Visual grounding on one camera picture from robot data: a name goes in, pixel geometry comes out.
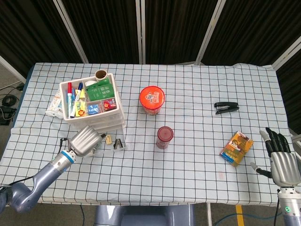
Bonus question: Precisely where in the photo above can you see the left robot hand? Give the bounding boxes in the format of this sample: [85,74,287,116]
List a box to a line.
[60,125,107,158]

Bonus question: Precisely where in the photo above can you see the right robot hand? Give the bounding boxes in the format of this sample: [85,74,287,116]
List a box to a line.
[250,127,301,188]

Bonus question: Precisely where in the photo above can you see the white desk organizer with drawers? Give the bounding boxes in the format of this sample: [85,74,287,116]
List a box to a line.
[59,73,127,135]

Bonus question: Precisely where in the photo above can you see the clear drawer holding erasers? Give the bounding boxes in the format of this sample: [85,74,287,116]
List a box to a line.
[89,130,129,156]

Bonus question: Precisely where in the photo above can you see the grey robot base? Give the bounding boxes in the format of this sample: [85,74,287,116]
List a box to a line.
[94,204,196,226]

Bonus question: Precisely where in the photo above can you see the orange cartoon card box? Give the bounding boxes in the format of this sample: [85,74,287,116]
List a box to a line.
[219,131,254,168]

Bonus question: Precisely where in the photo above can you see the yellow lion eraser pack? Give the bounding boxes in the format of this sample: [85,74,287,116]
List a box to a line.
[74,101,87,118]

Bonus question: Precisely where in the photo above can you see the blue packet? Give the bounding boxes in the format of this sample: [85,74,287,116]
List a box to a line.
[87,103,100,115]

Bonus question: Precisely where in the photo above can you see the red cartoon packet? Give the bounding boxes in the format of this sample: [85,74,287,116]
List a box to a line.
[102,98,117,111]

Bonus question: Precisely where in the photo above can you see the blue-capped marker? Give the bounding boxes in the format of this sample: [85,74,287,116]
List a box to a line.
[70,82,84,119]

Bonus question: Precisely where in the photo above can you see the clear plastic wrapped packet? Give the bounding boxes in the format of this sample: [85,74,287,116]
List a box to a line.
[45,89,64,117]

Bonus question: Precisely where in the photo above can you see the red-capped marker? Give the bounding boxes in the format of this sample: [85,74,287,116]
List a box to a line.
[67,82,74,119]

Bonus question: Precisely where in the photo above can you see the green tea packet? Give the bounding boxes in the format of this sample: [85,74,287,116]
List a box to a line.
[85,78,115,103]

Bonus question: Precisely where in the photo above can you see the cardboard tube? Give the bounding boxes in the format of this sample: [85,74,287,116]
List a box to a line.
[95,69,109,82]

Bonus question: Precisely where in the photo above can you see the orange instant noodle cup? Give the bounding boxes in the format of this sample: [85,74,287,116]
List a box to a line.
[139,86,166,116]

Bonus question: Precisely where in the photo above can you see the black stapler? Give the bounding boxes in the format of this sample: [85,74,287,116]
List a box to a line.
[214,101,240,115]

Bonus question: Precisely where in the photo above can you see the checkered tablecloth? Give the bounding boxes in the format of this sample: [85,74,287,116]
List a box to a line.
[0,62,301,207]

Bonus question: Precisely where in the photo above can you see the dark folding screen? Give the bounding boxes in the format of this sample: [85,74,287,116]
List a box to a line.
[0,0,301,129]

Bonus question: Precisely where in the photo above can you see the blue floor cable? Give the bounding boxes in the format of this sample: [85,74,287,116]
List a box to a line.
[213,211,278,226]

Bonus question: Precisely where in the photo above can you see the black cable under table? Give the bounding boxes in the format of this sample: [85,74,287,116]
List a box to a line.
[79,204,86,226]

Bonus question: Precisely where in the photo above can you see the black floor cables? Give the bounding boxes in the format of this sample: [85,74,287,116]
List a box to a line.
[0,84,24,126]

